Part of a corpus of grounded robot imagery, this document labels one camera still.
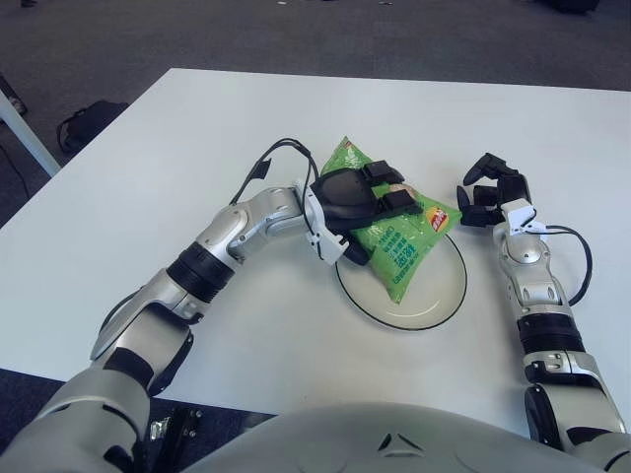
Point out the black bracket with screws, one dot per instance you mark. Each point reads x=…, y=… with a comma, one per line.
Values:
x=183, y=428

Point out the green snack bag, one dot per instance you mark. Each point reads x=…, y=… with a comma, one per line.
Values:
x=394, y=246

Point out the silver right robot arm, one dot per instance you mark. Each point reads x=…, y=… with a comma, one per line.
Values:
x=527, y=256

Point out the black backpack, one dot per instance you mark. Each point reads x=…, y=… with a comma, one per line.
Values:
x=89, y=120

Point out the grey robot torso shell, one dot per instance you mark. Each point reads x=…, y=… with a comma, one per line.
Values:
x=320, y=443

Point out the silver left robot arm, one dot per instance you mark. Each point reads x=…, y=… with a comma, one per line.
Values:
x=246, y=222

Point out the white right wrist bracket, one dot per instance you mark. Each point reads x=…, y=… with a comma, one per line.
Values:
x=517, y=214

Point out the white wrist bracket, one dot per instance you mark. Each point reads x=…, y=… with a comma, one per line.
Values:
x=330, y=246
x=517, y=214

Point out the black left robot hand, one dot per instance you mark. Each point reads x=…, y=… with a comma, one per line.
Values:
x=345, y=197

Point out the white plate with black rim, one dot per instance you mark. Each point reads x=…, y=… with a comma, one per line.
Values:
x=434, y=295

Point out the white table leg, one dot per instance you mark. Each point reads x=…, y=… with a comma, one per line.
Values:
x=29, y=143

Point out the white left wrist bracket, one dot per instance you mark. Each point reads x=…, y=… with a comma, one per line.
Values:
x=330, y=246

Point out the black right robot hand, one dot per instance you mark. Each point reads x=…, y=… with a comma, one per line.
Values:
x=515, y=189

